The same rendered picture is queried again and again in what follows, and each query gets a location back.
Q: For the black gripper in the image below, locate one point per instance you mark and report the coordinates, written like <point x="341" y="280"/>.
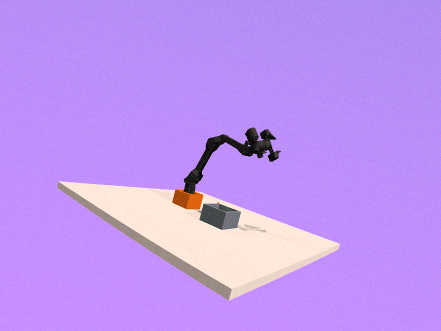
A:
<point x="267" y="136"/>

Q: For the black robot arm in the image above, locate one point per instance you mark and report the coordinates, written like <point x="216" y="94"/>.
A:
<point x="213" y="143"/>

